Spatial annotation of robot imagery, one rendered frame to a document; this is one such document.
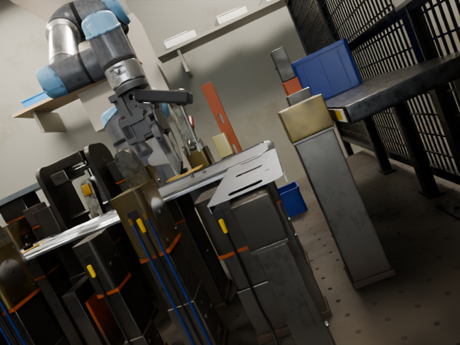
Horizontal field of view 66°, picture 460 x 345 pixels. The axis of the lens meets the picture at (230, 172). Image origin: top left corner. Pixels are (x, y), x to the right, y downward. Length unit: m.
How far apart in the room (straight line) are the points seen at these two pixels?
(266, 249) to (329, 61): 0.73
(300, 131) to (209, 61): 3.45
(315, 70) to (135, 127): 0.54
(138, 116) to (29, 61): 3.82
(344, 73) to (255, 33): 3.11
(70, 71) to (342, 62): 0.69
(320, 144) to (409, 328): 0.32
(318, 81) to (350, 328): 0.67
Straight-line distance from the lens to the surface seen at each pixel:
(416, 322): 0.63
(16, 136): 4.60
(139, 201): 0.61
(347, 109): 0.57
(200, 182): 0.72
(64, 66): 0.91
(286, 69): 0.95
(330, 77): 1.07
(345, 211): 0.69
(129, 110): 0.80
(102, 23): 0.81
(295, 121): 0.64
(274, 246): 0.44
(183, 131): 0.98
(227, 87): 4.02
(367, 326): 0.65
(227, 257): 0.64
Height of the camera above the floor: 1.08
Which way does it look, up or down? 7 degrees down
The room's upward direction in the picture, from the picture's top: 25 degrees counter-clockwise
